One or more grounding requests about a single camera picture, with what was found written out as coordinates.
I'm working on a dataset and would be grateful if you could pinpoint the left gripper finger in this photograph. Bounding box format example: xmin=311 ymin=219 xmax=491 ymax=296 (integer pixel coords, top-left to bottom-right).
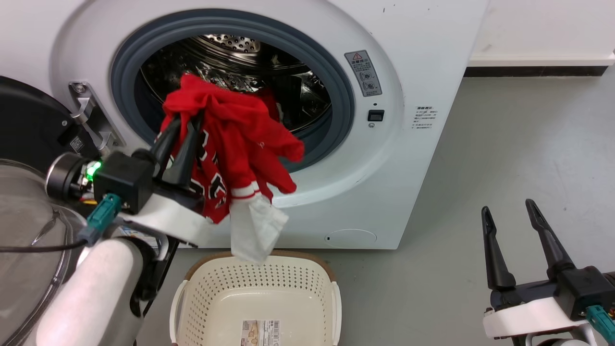
xmin=151 ymin=116 xmax=183 ymax=174
xmin=163 ymin=114 xmax=203 ymax=189

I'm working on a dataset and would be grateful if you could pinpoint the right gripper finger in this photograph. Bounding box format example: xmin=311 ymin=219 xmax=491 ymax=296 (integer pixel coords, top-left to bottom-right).
xmin=481 ymin=206 xmax=517 ymax=291
xmin=525 ymin=199 xmax=576 ymax=281

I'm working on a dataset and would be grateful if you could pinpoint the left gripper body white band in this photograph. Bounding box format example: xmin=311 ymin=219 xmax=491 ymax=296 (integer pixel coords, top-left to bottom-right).
xmin=120 ymin=175 xmax=215 ymax=247

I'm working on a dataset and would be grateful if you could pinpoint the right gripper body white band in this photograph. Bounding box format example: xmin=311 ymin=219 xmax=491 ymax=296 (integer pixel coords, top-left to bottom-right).
xmin=483 ymin=279 xmax=592 ymax=340

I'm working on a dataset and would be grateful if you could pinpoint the red jersey with white sleeve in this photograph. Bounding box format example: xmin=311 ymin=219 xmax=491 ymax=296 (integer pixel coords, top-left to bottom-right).
xmin=156 ymin=73 xmax=306 ymax=264

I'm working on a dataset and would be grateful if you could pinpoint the cream perforated laundry basket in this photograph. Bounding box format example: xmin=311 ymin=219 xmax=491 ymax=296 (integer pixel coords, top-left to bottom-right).
xmin=169 ymin=250 xmax=343 ymax=346

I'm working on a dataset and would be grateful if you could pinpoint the washing machine door with glass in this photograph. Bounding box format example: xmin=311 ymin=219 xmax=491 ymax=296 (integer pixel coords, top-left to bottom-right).
xmin=0 ymin=74 xmax=179 ymax=346

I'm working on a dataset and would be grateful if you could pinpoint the paper label in basket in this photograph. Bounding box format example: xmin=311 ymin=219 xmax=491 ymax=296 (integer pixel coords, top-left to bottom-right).
xmin=240 ymin=320 xmax=282 ymax=346

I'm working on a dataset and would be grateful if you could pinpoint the white front-load washing machine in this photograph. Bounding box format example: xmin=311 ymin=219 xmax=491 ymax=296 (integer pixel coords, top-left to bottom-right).
xmin=0 ymin=0 xmax=491 ymax=250

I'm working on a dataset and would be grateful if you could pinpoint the metal door hinge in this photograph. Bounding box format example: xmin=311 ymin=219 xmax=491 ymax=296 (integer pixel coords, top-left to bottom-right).
xmin=69 ymin=81 xmax=126 ymax=155

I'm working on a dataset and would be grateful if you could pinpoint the round filter cover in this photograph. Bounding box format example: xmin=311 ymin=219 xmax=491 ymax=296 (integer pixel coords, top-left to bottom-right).
xmin=324 ymin=228 xmax=378 ymax=248

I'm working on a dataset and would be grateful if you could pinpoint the dark baseboard strip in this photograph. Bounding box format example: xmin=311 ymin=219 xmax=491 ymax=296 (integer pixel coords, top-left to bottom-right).
xmin=464 ymin=65 xmax=609 ymax=78

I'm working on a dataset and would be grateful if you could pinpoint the grey warning sticker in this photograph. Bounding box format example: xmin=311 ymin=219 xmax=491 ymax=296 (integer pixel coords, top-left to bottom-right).
xmin=344 ymin=49 xmax=383 ymax=97

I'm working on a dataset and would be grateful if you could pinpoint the left black cable teal plug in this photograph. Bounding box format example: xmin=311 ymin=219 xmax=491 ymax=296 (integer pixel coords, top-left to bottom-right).
xmin=0 ymin=193 xmax=123 ymax=254

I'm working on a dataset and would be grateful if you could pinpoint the black cable teal plug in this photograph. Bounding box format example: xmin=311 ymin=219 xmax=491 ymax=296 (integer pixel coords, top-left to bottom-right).
xmin=0 ymin=193 xmax=123 ymax=254
xmin=585 ymin=305 xmax=615 ymax=345

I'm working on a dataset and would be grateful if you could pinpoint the right black cable teal plug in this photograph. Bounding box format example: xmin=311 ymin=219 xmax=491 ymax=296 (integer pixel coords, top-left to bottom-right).
xmin=585 ymin=305 xmax=615 ymax=345

